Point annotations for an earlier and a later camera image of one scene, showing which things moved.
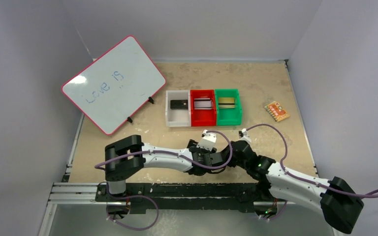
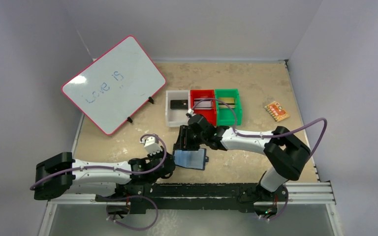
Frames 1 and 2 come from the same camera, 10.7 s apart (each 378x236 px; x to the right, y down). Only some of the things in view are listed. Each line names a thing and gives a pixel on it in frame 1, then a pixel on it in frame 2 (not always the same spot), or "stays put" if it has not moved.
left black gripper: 193,143 -> 161,153
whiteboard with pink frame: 113,87 stays put
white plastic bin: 177,118 stays put
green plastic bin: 228,116 stays put
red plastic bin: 203,117 stays put
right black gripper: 238,151 -> 182,142
